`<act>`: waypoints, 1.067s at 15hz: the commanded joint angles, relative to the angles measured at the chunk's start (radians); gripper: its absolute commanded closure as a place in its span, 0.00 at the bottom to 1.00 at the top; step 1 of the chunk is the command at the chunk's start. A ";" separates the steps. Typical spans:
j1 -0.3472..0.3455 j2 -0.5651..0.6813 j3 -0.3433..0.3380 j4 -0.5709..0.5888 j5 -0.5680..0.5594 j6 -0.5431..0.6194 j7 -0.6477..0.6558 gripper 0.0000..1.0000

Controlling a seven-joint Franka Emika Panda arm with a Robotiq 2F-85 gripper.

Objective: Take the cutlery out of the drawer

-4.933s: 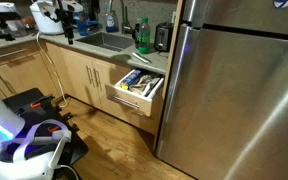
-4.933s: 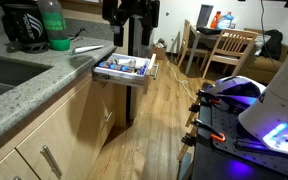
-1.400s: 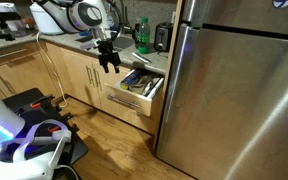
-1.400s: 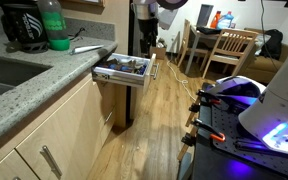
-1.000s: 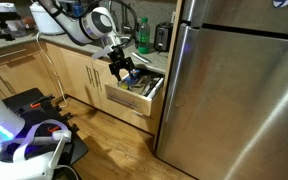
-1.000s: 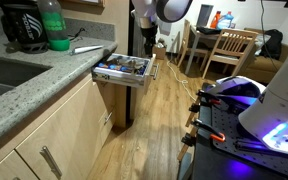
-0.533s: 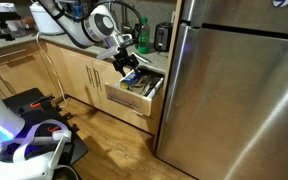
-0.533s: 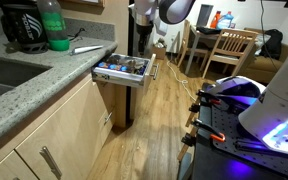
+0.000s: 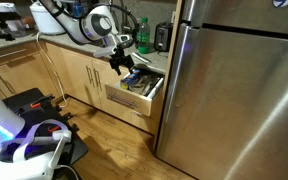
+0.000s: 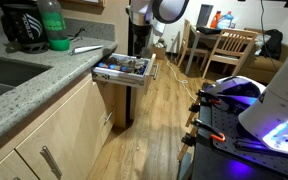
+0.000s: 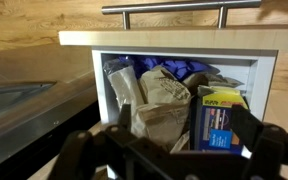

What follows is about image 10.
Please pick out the blue detergent bottle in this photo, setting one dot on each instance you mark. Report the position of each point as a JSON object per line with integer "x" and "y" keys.
{"x": 225, "y": 21}

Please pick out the black backpack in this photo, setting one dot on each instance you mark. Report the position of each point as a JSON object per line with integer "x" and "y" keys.
{"x": 271, "y": 43}

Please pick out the flat black bag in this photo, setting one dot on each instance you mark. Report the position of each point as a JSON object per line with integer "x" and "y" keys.
{"x": 209, "y": 30}

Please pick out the steel kitchen sink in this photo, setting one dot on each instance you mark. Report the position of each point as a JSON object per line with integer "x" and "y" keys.
{"x": 4, "y": 76}

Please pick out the black clamp orange tip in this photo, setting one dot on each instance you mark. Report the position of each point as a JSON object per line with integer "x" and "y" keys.
{"x": 205, "y": 96}
{"x": 217, "y": 136}

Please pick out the grey metal utensils heap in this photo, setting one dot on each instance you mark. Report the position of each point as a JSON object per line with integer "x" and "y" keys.
{"x": 130, "y": 63}

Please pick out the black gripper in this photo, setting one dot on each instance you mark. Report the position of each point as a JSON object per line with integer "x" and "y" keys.
{"x": 141, "y": 36}

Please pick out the wooden dining table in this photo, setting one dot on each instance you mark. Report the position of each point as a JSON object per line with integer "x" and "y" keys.
{"x": 217, "y": 36}

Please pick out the wooden slat-back chair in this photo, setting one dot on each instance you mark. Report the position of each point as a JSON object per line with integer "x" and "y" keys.
{"x": 230, "y": 32}

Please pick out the grey open laptop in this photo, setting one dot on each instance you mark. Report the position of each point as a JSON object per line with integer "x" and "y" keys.
{"x": 204, "y": 15}

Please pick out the green plastic bottle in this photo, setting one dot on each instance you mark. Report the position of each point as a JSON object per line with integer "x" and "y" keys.
{"x": 54, "y": 23}

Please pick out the small cardboard box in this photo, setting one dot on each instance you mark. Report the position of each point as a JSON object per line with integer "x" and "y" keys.
{"x": 159, "y": 52}

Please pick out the blue cardboard box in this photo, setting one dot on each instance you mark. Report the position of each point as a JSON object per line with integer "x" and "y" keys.
{"x": 104, "y": 65}

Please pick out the light wood cabinet door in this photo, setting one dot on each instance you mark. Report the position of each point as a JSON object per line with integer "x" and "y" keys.
{"x": 4, "y": 168}
{"x": 70, "y": 133}

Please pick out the wooden side chair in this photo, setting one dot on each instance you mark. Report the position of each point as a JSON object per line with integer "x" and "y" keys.
{"x": 186, "y": 36}

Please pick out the open wooden kitchen drawer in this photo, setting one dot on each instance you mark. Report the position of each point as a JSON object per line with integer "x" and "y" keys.
{"x": 117, "y": 77}

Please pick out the orange detergent bottle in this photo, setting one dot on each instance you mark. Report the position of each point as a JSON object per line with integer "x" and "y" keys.
{"x": 215, "y": 20}

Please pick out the silver metal cutlery piece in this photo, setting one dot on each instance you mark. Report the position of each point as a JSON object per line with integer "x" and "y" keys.
{"x": 84, "y": 49}

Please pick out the tan sofa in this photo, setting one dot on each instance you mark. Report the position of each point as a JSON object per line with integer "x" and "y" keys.
{"x": 260, "y": 70}

